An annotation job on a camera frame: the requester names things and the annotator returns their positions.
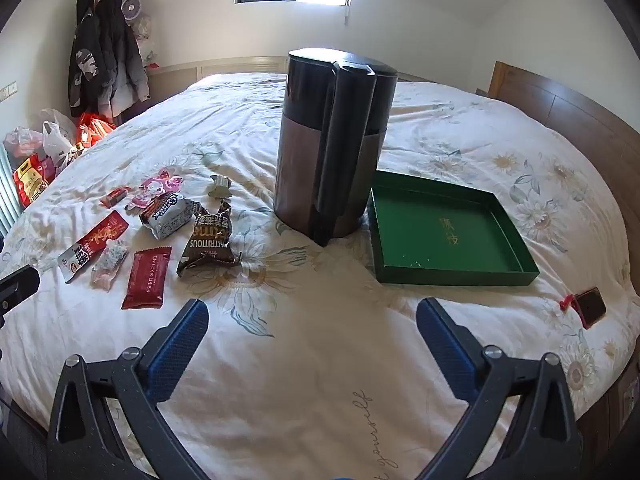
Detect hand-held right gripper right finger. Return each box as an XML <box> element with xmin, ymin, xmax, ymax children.
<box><xmin>415</xmin><ymin>298</ymin><xmax>583</xmax><ymax>480</ymax></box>

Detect hanging clear plastic bags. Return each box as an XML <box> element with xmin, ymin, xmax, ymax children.
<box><xmin>132</xmin><ymin>12</ymin><xmax>161</xmax><ymax>68</ymax></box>

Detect green box tray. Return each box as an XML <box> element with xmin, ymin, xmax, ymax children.
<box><xmin>367</xmin><ymin>170</ymin><xmax>541</xmax><ymax>286</ymax></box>

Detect black and brown electric kettle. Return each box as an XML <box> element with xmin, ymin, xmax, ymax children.
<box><xmin>274</xmin><ymin>47</ymin><xmax>399</xmax><ymax>247</ymax></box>

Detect dark red snack packet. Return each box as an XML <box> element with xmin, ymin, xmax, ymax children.
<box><xmin>121</xmin><ymin>246</ymin><xmax>172</xmax><ymax>311</ymax></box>

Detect light blue ribbed suitcase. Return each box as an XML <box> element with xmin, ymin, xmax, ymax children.
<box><xmin>0</xmin><ymin>145</ymin><xmax>26</xmax><ymax>233</ymax></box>

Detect red and yellow food bag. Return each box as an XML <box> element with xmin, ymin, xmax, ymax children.
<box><xmin>12</xmin><ymin>154</ymin><xmax>57</xmax><ymax>208</ymax></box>

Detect black and grey puffer jacket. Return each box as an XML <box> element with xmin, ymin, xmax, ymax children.
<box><xmin>95</xmin><ymin>0</ymin><xmax>151</xmax><ymax>121</ymax></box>

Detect wooden headboard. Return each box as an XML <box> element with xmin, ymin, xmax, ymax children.
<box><xmin>487</xmin><ymin>60</ymin><xmax>640</xmax><ymax>201</ymax></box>

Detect clear candy packet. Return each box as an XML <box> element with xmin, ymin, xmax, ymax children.
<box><xmin>90</xmin><ymin>239</ymin><xmax>130</xmax><ymax>291</ymax></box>

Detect grey cookie packet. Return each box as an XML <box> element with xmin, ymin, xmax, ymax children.
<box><xmin>140</xmin><ymin>192</ymin><xmax>198</xmax><ymax>241</ymax></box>

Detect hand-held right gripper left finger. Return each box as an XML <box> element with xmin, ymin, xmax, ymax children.
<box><xmin>46</xmin><ymin>298</ymin><xmax>221</xmax><ymax>480</ymax></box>

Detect black camouflage jacket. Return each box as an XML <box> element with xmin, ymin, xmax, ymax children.
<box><xmin>67</xmin><ymin>0</ymin><xmax>113</xmax><ymax>118</ymax></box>

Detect small red snack packet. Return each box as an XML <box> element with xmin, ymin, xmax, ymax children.
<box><xmin>100</xmin><ymin>186</ymin><xmax>133</xmax><ymax>209</ymax></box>

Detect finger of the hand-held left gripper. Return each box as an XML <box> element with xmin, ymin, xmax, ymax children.
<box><xmin>0</xmin><ymin>265</ymin><xmax>41</xmax><ymax>314</ymax></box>

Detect long red snack packet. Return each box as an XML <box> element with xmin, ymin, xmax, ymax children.
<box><xmin>57</xmin><ymin>210</ymin><xmax>130</xmax><ymax>283</ymax></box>

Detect bed with floral sheet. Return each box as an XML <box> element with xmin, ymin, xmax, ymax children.
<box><xmin>0</xmin><ymin>71</ymin><xmax>640</xmax><ymax>480</ymax></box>

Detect red plastic bag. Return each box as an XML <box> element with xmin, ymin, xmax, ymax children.
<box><xmin>75</xmin><ymin>112</ymin><xmax>118</xmax><ymax>148</ymax></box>

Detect pink cartoon snack packet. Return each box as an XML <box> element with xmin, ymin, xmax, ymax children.
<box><xmin>125</xmin><ymin>169</ymin><xmax>185</xmax><ymax>216</ymax></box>

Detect small green snack packet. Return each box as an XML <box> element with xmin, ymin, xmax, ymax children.
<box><xmin>207</xmin><ymin>175</ymin><xmax>233</xmax><ymax>201</ymax></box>

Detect pink plastic bag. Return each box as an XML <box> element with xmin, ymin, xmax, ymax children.
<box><xmin>4</xmin><ymin>126</ymin><xmax>45</xmax><ymax>158</ymax></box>

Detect brown crinkled snack packet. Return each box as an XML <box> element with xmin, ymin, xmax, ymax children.
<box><xmin>176</xmin><ymin>200</ymin><xmax>242</xmax><ymax>278</ymax></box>

